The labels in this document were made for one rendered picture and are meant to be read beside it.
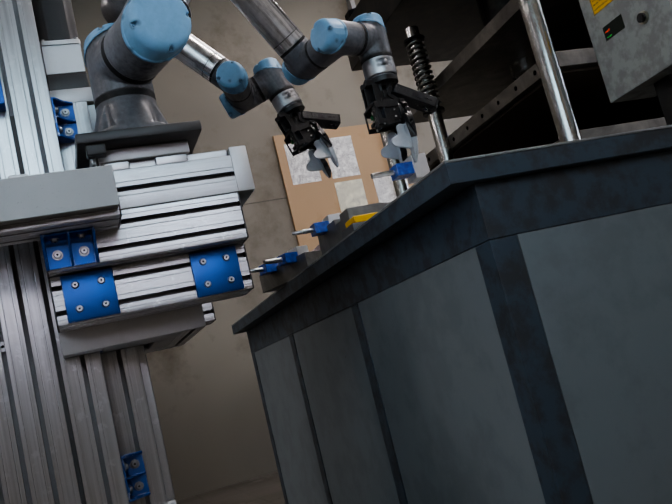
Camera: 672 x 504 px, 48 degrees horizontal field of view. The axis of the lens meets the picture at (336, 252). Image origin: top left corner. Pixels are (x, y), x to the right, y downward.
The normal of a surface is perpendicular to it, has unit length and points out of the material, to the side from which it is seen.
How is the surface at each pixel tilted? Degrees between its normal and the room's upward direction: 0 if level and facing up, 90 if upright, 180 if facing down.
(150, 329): 90
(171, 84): 90
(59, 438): 90
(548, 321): 90
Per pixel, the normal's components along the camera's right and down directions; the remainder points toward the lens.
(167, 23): 0.56, -0.15
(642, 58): -0.93, 0.18
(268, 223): 0.31, -0.22
